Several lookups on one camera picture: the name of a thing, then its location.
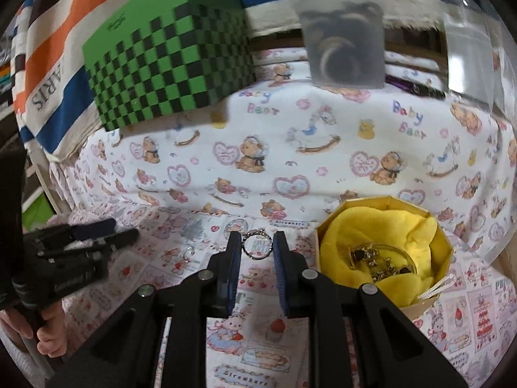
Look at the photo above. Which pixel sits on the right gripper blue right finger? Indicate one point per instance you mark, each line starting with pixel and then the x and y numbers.
pixel 289 266

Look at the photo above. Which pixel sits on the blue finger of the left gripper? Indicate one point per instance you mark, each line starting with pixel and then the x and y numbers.
pixel 119 240
pixel 94 230

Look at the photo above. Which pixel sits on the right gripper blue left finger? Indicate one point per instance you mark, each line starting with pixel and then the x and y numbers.
pixel 225 267

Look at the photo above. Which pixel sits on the gold octagonal jewelry box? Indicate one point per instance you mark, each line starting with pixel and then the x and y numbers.
pixel 441 252

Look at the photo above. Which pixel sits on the person's left hand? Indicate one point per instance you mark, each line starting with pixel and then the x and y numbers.
pixel 52 338

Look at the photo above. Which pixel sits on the yellow cloth lining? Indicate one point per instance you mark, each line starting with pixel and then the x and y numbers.
pixel 360 241

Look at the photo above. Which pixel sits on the baby bear print cloth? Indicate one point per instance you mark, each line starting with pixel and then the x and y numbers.
pixel 293 150

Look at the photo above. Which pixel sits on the striped Paris blanket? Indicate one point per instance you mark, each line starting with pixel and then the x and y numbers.
pixel 50 90

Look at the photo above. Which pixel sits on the pink print bed sheet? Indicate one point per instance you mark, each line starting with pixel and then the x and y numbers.
pixel 473 322

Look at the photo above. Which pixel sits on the green checkered tissue box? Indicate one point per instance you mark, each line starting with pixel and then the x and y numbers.
pixel 155 58

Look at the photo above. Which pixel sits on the black hair clips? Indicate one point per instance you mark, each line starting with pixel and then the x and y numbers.
pixel 415 88

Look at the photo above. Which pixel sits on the clear plastic jar with bands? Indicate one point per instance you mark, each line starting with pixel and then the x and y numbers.
pixel 345 41

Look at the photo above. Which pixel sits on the clear spray bottle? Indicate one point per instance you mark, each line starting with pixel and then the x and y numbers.
pixel 469 52

